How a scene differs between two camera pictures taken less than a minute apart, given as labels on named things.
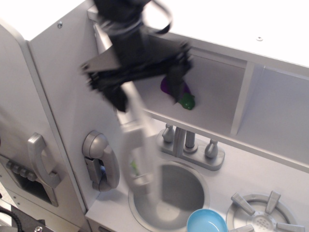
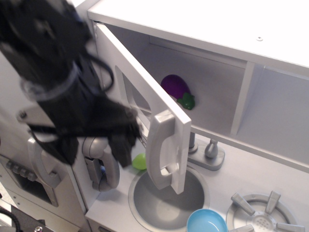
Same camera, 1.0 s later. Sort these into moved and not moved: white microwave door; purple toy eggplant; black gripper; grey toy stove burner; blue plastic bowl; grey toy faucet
Moved: white microwave door; black gripper
Not moved: grey toy stove burner; blue plastic bowl; grey toy faucet; purple toy eggplant
